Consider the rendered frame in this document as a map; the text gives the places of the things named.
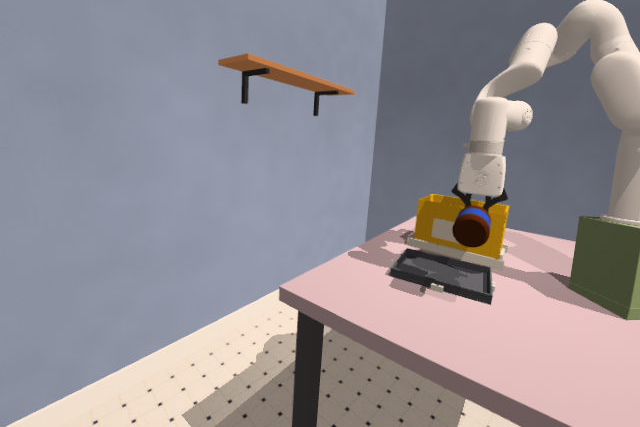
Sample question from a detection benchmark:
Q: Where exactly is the orange divided crate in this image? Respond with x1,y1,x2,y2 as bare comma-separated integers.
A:
414,194,509,259

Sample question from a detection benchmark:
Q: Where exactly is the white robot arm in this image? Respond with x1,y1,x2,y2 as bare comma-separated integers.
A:
463,0,640,226

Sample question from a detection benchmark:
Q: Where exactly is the brown glass bottle with blue label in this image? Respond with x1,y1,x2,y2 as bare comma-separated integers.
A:
452,205,491,248

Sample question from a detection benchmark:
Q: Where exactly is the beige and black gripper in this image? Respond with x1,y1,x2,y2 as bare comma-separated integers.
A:
452,152,508,212

